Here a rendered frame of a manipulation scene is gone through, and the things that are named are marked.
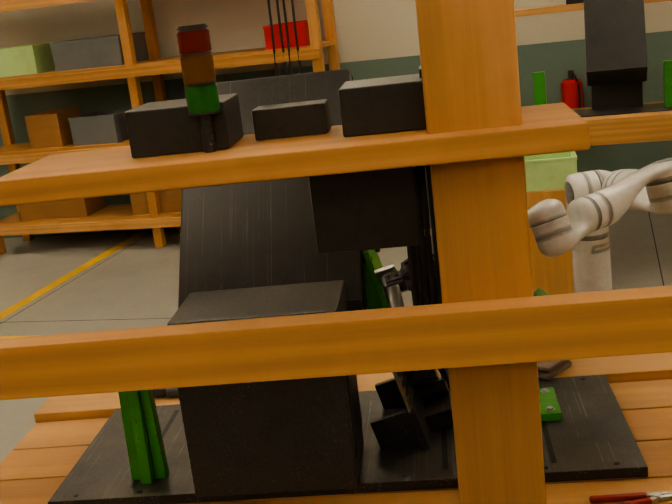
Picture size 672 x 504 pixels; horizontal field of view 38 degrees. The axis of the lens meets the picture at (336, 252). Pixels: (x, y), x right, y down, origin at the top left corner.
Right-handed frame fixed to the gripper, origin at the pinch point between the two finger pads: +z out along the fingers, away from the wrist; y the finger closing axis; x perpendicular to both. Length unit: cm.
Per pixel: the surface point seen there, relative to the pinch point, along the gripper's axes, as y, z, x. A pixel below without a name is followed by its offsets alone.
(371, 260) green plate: 2.7, 2.7, -5.1
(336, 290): 11.4, 8.8, 4.0
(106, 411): -24, 76, -8
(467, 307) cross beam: 27.0, -14.0, 24.5
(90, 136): -352, 256, -431
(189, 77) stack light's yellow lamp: 58, 13, -12
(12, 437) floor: -190, 217, -106
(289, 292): 12.3, 17.3, 1.5
